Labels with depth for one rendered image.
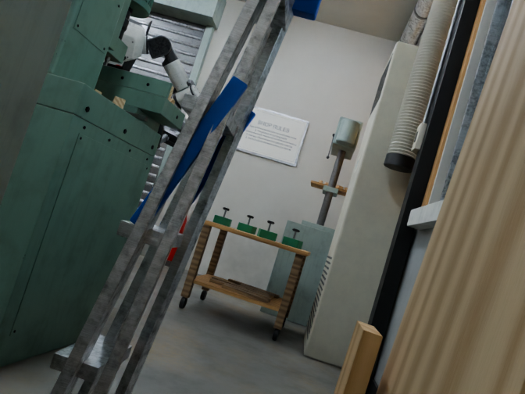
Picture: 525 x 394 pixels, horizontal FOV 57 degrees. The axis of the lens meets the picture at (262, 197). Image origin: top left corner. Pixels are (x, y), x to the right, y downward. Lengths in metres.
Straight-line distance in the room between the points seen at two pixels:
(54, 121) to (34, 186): 0.18
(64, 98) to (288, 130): 3.46
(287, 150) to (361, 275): 2.25
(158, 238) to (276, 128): 3.93
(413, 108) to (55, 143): 1.79
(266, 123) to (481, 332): 4.48
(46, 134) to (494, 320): 1.28
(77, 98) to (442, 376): 1.23
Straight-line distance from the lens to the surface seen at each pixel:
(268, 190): 4.63
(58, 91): 1.45
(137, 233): 0.81
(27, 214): 1.42
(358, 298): 2.67
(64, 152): 1.41
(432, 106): 2.43
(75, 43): 1.55
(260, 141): 4.69
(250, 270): 4.62
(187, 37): 5.12
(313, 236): 3.60
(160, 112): 1.71
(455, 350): 0.33
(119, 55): 1.91
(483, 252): 0.35
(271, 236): 2.96
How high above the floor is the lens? 0.56
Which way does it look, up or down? 4 degrees up
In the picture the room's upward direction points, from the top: 17 degrees clockwise
